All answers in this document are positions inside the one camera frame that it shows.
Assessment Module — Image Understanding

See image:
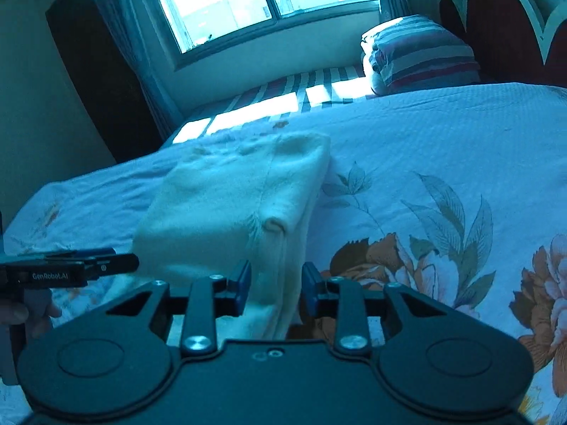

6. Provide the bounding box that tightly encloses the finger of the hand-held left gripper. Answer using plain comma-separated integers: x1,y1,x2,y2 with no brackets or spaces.
40,248,117,261
85,253,141,281

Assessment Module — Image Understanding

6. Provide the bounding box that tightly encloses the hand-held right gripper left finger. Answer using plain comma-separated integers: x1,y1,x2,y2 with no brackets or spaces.
84,259,252,356

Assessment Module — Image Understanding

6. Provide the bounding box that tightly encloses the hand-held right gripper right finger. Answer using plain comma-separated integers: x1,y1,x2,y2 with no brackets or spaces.
301,262,468,356

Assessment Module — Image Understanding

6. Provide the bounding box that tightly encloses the cream knit sweater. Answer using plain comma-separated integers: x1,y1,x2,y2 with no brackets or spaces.
104,132,332,341

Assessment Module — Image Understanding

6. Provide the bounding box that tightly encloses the person's left hand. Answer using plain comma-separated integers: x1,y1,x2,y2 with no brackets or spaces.
0,294,63,340

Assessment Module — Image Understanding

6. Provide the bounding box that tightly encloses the dark wooden door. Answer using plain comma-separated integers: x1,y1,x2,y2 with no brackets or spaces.
45,0,163,164

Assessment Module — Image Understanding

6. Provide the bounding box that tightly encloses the floral white blanket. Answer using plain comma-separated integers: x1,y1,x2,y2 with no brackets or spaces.
0,82,567,425

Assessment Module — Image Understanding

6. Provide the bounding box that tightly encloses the striped bed sheet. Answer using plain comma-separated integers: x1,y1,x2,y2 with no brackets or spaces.
162,64,377,145

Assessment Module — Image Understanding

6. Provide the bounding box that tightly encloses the folded striped quilt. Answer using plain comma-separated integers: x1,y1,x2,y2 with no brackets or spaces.
360,15,483,96

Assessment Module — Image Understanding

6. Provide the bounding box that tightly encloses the window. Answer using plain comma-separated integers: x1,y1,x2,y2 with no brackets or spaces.
137,0,382,70

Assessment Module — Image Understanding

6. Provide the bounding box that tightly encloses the red scalloped headboard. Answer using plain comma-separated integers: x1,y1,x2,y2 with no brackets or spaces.
436,0,567,87

